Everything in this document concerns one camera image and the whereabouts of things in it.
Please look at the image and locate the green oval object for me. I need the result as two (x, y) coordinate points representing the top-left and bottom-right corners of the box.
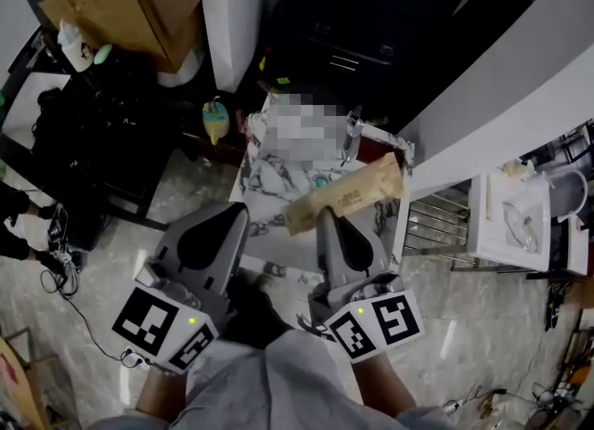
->
(92, 43), (114, 68)

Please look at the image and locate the white cartoon cup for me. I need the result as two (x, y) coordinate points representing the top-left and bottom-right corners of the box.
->
(57, 19), (97, 72)

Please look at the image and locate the person's black shoe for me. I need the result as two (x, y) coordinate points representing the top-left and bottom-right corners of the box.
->
(221, 273), (308, 351)

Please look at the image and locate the chrome faucet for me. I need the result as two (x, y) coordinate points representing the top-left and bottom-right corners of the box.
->
(340, 104), (366, 167)

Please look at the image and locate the black cabinet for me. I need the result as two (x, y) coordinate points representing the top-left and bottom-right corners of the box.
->
(267, 0), (536, 95)

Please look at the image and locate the white paper roll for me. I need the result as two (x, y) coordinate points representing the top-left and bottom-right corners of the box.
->
(156, 48), (206, 89)

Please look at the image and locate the white upright panel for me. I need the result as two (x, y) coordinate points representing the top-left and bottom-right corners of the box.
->
(196, 0), (290, 94)

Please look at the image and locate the yellow teal toy bottle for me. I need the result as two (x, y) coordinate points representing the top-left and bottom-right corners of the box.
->
(201, 95), (231, 147)

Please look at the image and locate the tan toiletry item packet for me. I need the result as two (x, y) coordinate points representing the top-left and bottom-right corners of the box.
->
(281, 150), (407, 238)

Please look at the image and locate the metal wire rack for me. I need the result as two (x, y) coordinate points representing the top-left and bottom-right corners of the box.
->
(402, 180), (480, 272)

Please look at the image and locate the person's grey clothing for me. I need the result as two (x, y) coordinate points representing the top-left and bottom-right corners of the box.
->
(98, 327), (449, 430)

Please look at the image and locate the person's right forearm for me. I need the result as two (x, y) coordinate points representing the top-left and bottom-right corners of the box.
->
(349, 352), (420, 421)

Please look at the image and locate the black table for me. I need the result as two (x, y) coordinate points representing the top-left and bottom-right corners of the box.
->
(0, 23), (213, 232)

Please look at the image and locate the wooden chair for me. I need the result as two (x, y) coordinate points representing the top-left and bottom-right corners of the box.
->
(0, 327), (62, 430)

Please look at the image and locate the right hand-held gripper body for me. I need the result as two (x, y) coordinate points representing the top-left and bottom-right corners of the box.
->
(307, 209), (426, 365)

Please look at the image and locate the clear plastic bag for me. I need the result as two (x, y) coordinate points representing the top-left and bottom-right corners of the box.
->
(501, 200), (540, 254)

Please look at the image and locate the person's left forearm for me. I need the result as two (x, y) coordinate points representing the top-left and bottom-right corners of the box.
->
(134, 364), (189, 430)

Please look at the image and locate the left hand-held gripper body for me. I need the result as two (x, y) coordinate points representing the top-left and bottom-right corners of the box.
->
(110, 202), (252, 376)

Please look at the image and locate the brown cardboard box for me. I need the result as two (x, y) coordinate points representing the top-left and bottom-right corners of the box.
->
(37, 0), (206, 74)

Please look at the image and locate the marble sink counter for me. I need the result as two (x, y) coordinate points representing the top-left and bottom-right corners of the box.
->
(228, 92), (417, 280)

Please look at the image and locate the black floor cable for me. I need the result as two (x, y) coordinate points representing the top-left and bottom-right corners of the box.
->
(39, 268), (152, 370)

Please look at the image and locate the white curved tube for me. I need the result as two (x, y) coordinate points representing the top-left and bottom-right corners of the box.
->
(541, 168), (591, 226)

